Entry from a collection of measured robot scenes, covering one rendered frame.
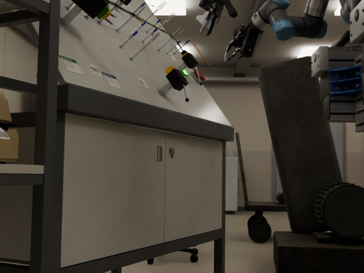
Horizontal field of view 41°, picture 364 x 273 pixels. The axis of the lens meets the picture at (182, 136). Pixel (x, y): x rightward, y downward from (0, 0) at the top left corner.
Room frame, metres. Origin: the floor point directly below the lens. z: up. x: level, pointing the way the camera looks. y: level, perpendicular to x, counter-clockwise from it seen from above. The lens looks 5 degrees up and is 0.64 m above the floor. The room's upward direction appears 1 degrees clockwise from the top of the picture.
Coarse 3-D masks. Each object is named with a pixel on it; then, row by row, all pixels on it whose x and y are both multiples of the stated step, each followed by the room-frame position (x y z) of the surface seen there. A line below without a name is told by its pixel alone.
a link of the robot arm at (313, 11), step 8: (312, 0) 1.76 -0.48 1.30; (320, 0) 1.75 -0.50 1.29; (328, 0) 1.76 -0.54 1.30; (312, 8) 1.77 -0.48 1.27; (320, 8) 1.76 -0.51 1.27; (304, 16) 1.81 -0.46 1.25; (312, 16) 1.78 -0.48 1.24; (320, 16) 1.78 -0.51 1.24; (304, 24) 1.79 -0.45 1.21; (312, 24) 1.79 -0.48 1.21; (320, 24) 1.80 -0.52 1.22; (304, 32) 1.80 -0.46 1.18; (312, 32) 1.81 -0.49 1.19; (320, 32) 1.82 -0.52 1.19
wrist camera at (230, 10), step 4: (224, 0) 1.99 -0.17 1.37; (228, 0) 1.98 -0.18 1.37; (224, 4) 1.99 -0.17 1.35; (228, 4) 1.98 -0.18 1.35; (228, 8) 1.98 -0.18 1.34; (232, 8) 1.98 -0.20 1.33; (228, 12) 1.99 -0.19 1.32; (232, 12) 1.98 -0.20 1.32; (236, 12) 1.99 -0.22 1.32; (232, 16) 1.99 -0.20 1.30; (236, 16) 2.01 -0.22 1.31
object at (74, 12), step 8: (72, 0) 1.35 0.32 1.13; (80, 0) 1.36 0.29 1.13; (88, 0) 1.36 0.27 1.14; (96, 0) 1.36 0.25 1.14; (104, 0) 1.37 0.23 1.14; (72, 8) 1.41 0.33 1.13; (80, 8) 1.39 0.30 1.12; (88, 8) 1.37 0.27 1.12; (96, 8) 1.38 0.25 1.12; (64, 16) 1.42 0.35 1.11; (72, 16) 1.41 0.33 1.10; (64, 24) 1.41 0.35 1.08
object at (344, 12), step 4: (340, 0) 1.94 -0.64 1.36; (344, 0) 1.91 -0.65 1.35; (340, 4) 1.95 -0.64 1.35; (344, 4) 1.91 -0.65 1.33; (344, 8) 1.92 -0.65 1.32; (340, 12) 1.99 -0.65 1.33; (344, 12) 1.93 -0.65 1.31; (348, 12) 1.89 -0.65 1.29; (344, 16) 1.95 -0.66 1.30; (348, 16) 1.91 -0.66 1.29; (344, 20) 1.97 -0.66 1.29; (348, 20) 1.94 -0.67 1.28; (348, 24) 1.98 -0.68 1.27
